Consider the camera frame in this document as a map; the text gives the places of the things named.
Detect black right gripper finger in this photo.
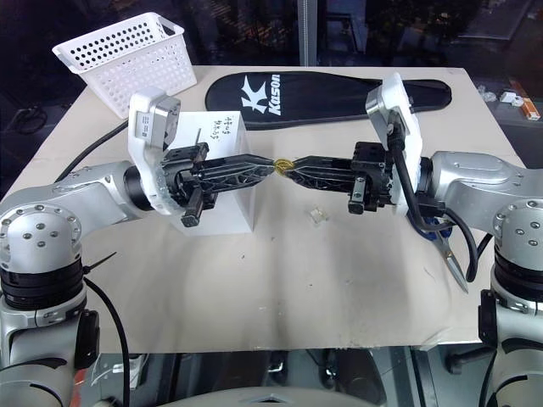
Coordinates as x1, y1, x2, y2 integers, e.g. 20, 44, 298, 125
287, 169, 356, 195
291, 155, 355, 171

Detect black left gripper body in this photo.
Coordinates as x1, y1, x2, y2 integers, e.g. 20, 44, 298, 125
159, 142, 222, 231

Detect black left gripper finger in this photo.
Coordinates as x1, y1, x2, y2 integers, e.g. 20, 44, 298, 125
202, 153, 277, 178
203, 167, 276, 199

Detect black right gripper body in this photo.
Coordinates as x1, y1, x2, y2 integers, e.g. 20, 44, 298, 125
347, 140, 400, 215

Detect white box with slot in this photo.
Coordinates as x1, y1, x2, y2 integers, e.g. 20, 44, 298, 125
168, 110, 256, 237

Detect orange and white small box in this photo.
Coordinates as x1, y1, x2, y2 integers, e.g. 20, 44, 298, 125
498, 88, 543, 123

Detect small clear plastic piece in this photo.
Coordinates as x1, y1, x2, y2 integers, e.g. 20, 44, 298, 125
307, 206, 332, 226

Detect black Kason racket cover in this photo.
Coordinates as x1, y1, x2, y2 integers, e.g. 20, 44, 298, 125
204, 70, 452, 131

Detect white perforated plastic basket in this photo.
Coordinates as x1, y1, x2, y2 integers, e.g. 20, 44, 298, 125
51, 11, 199, 120

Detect black zip tie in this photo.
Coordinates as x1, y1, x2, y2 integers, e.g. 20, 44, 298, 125
81, 251, 118, 277

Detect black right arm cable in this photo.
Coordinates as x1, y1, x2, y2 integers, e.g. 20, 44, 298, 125
385, 121, 495, 284

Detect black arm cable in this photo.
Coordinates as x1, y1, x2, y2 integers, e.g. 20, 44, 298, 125
385, 121, 495, 284
82, 276, 132, 407

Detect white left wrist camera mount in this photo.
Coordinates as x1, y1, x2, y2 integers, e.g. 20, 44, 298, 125
126, 86, 201, 232

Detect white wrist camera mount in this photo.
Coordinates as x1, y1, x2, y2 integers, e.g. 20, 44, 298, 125
365, 71, 424, 214
126, 86, 201, 232

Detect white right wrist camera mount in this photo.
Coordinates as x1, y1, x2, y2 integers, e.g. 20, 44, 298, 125
365, 71, 424, 214

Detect black cable on table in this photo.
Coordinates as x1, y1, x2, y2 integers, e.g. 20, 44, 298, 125
59, 122, 132, 180

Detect blue-handled scissors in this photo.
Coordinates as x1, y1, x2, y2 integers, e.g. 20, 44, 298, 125
417, 215, 470, 295

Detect metal vertical post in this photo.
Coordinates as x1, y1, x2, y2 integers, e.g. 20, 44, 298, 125
298, 0, 328, 67

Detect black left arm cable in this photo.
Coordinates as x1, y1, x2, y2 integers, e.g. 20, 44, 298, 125
82, 276, 132, 407

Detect black coiled floor cable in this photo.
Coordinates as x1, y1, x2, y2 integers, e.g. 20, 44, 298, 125
7, 106, 48, 136

